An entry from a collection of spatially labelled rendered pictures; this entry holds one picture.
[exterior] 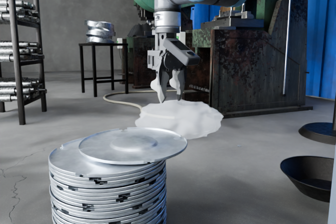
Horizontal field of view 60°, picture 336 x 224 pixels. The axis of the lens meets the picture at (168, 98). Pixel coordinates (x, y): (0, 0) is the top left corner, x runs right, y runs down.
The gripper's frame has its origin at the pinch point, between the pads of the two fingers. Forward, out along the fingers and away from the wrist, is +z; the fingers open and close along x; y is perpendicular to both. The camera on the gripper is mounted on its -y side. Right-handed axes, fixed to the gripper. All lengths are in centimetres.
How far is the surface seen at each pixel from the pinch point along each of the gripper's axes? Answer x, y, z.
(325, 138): -104, -3, 32
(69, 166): 31.9, -1.6, 12.0
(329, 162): -62, -22, 29
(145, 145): 12.7, -4.4, 10.5
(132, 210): 23.0, -13.7, 20.5
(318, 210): -34, -30, 35
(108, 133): 13.9, 13.2, 11.2
